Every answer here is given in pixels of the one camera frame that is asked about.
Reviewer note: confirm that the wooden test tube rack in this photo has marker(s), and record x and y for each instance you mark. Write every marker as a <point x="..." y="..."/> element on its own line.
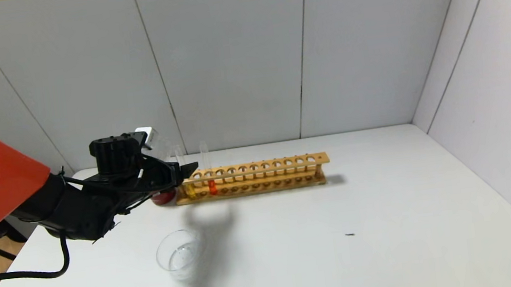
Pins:
<point x="258" y="166"/>

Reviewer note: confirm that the white and grey wrist camera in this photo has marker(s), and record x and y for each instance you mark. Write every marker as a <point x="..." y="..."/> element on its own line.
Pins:
<point x="149" y="135"/>

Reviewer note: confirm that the test tube with red pigment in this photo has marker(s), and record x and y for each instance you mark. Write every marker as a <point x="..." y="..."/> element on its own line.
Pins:
<point x="212" y="187"/>

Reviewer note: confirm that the test tube with yellow pigment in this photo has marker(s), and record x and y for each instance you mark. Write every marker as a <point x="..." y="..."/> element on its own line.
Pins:
<point x="190" y="189"/>

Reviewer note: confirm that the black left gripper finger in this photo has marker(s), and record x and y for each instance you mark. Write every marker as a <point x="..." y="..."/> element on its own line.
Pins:
<point x="190" y="169"/>

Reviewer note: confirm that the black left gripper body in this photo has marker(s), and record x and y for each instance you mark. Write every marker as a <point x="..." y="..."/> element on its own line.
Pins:
<point x="176" y="174"/>

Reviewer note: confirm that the dark red cup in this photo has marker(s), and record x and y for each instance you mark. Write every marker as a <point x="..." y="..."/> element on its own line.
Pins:
<point x="163" y="198"/>

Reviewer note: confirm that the empty clear test tube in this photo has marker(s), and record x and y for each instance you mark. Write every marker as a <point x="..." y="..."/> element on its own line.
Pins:
<point x="166" y="151"/>

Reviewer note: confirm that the clear glass beaker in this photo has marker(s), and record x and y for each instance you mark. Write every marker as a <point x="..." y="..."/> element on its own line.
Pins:
<point x="179" y="258"/>

